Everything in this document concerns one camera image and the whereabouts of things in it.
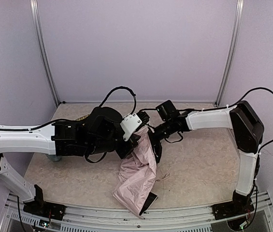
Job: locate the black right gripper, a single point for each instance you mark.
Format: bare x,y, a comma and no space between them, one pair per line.
156,143

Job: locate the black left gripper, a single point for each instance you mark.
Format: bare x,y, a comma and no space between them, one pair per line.
128,147

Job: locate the pink and black umbrella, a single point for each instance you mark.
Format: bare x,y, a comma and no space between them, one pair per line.
137,176

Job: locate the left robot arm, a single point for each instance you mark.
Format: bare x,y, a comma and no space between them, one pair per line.
104,130

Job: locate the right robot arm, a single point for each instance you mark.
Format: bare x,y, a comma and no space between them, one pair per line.
248,132

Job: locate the yellow woven bamboo tray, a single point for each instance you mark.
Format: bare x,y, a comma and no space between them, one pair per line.
83,117

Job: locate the light blue cup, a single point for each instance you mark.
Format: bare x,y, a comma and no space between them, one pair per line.
54,158

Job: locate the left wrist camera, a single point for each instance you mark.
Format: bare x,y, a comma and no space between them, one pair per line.
133,122

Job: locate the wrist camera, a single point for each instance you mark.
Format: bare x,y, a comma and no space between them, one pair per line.
167,111
133,122

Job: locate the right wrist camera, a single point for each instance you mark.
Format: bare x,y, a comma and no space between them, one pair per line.
167,111

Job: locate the aluminium front rail frame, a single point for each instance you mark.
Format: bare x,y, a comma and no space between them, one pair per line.
91,219

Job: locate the right aluminium corner post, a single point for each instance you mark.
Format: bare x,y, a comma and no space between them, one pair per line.
231,51

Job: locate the aluminium corner post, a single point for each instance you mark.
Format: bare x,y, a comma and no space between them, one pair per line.
231,51
43,52

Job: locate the left aluminium corner post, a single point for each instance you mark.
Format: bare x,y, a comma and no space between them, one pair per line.
43,52

